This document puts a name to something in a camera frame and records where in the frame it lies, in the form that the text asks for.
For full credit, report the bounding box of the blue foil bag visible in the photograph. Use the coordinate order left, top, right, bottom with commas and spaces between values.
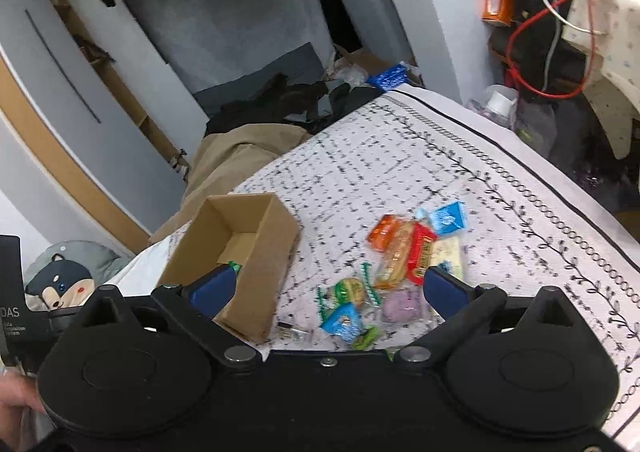
367, 63, 409, 92

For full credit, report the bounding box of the cream long cake packet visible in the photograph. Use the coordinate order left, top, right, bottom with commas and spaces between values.
431, 235, 464, 281

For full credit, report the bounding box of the person's left hand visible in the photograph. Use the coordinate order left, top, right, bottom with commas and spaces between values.
0, 371, 46, 451

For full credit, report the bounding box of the orange snack packet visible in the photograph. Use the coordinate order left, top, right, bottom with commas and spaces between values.
367, 214, 404, 253

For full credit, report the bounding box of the shiba dog plush pillow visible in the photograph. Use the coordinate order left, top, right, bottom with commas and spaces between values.
23, 241, 131, 311

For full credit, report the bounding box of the blue square snack packet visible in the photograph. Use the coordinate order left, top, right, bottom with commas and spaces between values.
428, 201, 468, 238

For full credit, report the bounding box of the green snack packet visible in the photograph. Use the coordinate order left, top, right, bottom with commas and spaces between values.
227, 261, 242, 276

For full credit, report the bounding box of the patterned white bed sheet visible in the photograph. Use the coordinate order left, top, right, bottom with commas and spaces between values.
114, 88, 639, 450

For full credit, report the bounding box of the blue plum candy packet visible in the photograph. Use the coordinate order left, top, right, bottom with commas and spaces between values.
320, 302, 380, 351

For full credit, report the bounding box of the orange tissue box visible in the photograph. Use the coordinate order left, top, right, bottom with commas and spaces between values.
482, 0, 514, 27

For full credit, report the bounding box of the red candy bar packet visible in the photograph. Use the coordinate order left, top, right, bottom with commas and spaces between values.
406, 222, 437, 285

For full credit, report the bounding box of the grey small refrigerator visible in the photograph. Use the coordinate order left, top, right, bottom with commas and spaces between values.
342, 0, 413, 64

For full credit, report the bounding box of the tan blanket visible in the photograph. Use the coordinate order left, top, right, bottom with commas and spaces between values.
148, 124, 311, 246

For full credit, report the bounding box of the red cable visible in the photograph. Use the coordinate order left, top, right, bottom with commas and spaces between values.
503, 0, 640, 101

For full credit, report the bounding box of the purple round cake packet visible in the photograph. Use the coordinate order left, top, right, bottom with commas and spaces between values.
380, 286, 432, 324

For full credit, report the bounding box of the white cable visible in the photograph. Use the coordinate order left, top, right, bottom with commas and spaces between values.
537, 0, 609, 94

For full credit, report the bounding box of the brown cardboard box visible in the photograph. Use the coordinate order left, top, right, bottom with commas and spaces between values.
158, 193, 299, 344

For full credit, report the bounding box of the cream dotted cloth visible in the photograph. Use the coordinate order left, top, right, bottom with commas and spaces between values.
563, 0, 639, 160

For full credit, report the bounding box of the white wardrobe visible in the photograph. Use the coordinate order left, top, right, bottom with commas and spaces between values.
1, 0, 206, 254

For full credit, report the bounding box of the black clothes pile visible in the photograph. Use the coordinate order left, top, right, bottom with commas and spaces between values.
204, 73, 383, 137

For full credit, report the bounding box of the green round cookie packet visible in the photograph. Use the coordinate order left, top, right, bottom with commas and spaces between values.
314, 262, 382, 322

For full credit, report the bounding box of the golden biscuit packet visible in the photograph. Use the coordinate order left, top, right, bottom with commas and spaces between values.
374, 221, 414, 290

